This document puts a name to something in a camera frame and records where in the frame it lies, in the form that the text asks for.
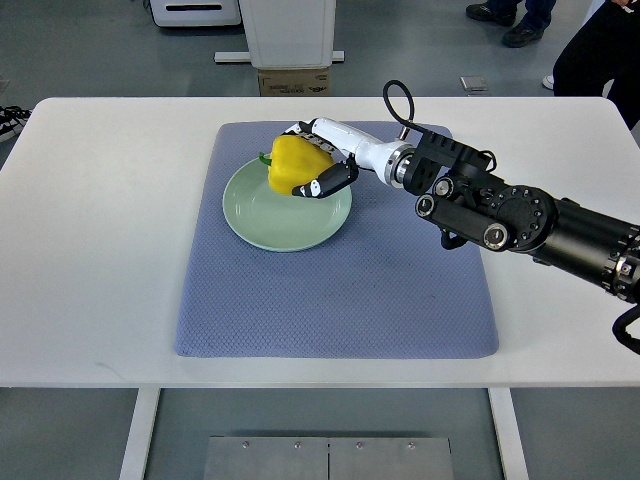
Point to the yellow bell pepper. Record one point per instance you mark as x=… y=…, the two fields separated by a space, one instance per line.
x=294 y=161

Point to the blue textured cloth mat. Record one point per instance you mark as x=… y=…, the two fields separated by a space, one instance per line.
x=381 y=287

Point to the white right table leg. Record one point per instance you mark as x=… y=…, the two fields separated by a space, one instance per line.
x=507 y=432

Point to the light green plate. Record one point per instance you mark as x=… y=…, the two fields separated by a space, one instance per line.
x=274 y=222

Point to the black shoe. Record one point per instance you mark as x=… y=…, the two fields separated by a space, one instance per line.
x=484 y=12
x=521 y=36

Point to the black shoe right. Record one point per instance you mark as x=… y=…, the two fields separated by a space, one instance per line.
x=521 y=36

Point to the grey metal base plate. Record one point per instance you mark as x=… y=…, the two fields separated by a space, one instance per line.
x=328 y=458

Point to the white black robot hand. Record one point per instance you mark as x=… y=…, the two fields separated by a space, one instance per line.
x=352 y=151

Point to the white pedestal column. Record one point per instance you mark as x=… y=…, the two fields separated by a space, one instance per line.
x=287 y=35

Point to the cardboard box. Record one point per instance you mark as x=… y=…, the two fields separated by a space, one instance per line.
x=294 y=83

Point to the white table leg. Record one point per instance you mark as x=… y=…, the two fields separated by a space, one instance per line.
x=140 y=434
x=507 y=432

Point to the black white sneaker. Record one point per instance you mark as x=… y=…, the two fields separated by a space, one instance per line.
x=13 y=121

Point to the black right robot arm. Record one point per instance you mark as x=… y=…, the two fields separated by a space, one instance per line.
x=457 y=191

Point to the grey floor outlet plate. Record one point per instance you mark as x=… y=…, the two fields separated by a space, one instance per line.
x=474 y=83

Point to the black shoe left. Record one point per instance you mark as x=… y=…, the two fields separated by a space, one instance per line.
x=484 y=12

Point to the white machine with slot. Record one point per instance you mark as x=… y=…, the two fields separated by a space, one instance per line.
x=193 y=13

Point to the white left table leg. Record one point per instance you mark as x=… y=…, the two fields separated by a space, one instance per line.
x=140 y=434

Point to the person in black trousers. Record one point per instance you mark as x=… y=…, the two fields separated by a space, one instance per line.
x=605 y=50

